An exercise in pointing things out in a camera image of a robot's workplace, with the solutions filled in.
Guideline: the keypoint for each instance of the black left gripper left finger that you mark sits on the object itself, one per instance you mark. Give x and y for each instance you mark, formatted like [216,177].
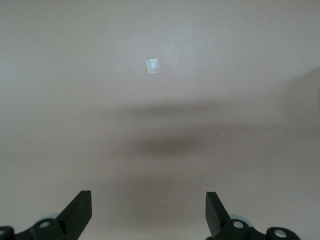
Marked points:
[70,220]

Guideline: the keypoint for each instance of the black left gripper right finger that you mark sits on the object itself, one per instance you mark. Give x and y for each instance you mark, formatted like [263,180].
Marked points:
[225,222]

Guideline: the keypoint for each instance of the small clear tape piece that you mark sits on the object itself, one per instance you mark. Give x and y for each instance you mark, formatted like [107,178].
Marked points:
[152,66]

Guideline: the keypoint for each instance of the brown table cover sheet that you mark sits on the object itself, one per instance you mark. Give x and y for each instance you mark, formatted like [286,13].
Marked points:
[100,100]

